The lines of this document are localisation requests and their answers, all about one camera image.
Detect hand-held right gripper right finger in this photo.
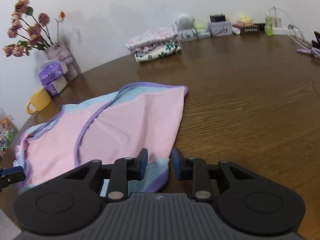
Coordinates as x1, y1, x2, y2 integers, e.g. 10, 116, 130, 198
172, 148, 253, 203

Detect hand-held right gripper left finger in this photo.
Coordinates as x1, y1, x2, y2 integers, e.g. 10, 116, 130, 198
65, 148, 149, 203

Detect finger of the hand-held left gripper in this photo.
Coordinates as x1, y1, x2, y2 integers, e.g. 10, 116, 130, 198
0, 166, 26, 188

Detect pink and blue mesh vest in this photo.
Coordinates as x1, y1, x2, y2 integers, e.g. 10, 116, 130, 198
14, 82, 189, 197

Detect clear rack with packets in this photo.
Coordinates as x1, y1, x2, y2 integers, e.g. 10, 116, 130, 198
0, 108, 19, 155

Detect yellow mug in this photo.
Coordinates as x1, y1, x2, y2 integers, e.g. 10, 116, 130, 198
25, 88, 52, 115

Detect purple and white tissue pack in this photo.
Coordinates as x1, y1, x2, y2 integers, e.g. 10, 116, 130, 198
44, 76, 68, 97

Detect opened purple tissue pack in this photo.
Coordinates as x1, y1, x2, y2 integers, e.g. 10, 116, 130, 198
38, 60, 68, 85

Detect folded cream green-flower garment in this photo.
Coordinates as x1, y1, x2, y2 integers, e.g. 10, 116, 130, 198
134, 42, 182, 63

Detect folded purple frilly garment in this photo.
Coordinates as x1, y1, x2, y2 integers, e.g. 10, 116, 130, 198
130, 39, 179, 55

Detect folded pink floral garment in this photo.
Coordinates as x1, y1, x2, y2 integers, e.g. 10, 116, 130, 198
125, 27, 177, 50

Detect fuzzy purple vase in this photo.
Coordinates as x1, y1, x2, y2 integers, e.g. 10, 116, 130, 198
44, 42, 81, 80

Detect green and white small boxes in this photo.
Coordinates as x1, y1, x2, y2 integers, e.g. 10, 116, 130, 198
196, 26, 210, 39

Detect white robot speaker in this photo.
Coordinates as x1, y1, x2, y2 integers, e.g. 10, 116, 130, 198
174, 12, 198, 42

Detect grey tin box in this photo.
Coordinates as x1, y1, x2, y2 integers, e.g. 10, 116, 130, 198
207, 21, 233, 37

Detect dried rose bouquet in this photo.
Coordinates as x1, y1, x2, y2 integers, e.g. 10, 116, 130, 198
3, 0, 66, 57

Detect black charger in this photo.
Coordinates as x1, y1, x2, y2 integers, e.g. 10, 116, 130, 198
209, 14, 227, 23

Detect dark box with label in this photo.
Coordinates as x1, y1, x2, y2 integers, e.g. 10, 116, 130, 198
241, 26, 260, 36

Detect yellow cake candle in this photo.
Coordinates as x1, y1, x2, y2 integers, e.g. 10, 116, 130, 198
236, 16, 254, 27

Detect green bottle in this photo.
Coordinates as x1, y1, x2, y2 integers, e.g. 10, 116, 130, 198
265, 10, 273, 37

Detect white power strip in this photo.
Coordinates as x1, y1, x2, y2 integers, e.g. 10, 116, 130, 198
272, 27, 298, 36

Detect purple cable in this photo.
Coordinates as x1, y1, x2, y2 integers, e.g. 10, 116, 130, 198
297, 48, 320, 59

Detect white cable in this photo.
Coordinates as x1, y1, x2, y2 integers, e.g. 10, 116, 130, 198
269, 6, 313, 49

